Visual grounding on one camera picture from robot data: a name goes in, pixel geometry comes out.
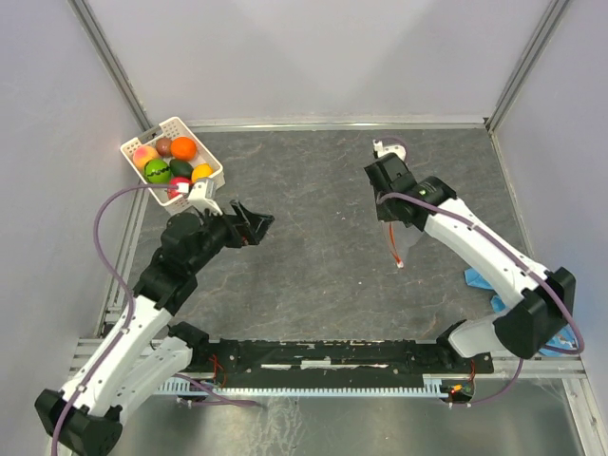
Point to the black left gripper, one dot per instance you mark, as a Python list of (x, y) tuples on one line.
[(257, 224)]

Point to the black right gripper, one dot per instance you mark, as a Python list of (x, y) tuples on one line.
[(377, 195)]

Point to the clear zip top bag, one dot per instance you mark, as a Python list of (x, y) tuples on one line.
[(400, 238)]

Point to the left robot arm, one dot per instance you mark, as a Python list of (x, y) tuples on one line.
[(87, 415)]

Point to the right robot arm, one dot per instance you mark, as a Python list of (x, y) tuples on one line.
[(538, 302)]

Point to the yellow lemon toy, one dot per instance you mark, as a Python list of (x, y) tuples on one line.
[(201, 171)]

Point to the red apple toy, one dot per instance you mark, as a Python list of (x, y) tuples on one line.
[(179, 186)]

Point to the dark green avocado toy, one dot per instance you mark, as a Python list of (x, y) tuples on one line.
[(181, 169)]

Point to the orange toy fruit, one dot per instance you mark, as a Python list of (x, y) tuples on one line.
[(183, 148)]

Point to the green watermelon toy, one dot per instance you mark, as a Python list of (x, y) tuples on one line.
[(157, 171)]

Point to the brown toy fruit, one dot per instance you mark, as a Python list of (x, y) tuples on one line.
[(163, 147)]

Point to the white plastic basket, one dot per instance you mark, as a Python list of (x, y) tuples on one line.
[(172, 128)]

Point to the peach toy fruit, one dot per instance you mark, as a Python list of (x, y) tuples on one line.
[(143, 155)]

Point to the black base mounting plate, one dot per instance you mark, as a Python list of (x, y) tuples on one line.
[(257, 365)]

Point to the blue patterned cloth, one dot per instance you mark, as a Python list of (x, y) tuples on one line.
[(564, 340)]

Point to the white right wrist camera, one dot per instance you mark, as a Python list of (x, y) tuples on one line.
[(383, 147)]

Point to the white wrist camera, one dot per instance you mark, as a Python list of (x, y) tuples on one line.
[(200, 198), (383, 147)]

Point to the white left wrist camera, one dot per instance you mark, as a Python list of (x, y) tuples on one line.
[(200, 198)]

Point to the light blue cable duct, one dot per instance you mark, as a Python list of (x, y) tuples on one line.
[(431, 388)]

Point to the aluminium frame rail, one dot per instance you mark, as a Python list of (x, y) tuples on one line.
[(504, 363)]

